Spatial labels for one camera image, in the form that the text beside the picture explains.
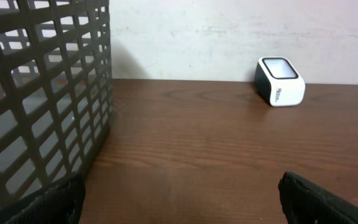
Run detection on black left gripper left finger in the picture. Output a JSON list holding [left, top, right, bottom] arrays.
[[0, 172, 86, 224]]

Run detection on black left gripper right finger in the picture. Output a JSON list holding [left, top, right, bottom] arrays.
[[278, 171, 358, 224]]

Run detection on dark grey plastic basket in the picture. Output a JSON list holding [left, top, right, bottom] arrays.
[[0, 0, 114, 210]]

